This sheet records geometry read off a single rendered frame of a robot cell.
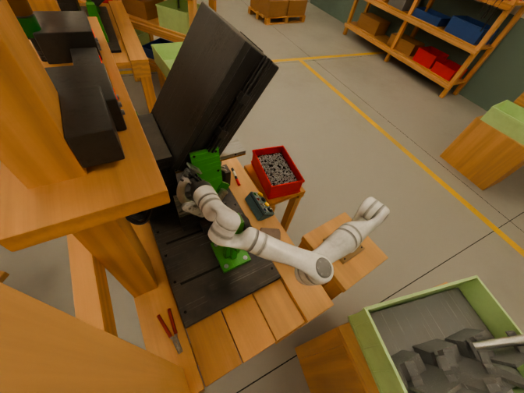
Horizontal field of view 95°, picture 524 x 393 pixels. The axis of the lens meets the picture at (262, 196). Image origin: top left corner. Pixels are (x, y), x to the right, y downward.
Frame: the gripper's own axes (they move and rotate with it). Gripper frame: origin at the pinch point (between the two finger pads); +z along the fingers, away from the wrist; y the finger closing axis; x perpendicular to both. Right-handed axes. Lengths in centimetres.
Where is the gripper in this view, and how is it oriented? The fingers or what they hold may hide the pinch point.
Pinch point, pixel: (191, 174)
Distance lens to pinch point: 93.3
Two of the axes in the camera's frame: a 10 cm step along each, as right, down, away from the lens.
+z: -5.0, -5.4, 6.7
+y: -5.9, -3.5, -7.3
